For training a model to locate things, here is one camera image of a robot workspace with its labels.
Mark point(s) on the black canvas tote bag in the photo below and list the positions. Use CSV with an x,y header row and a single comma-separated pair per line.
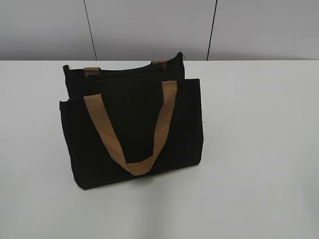
x,y
121,125

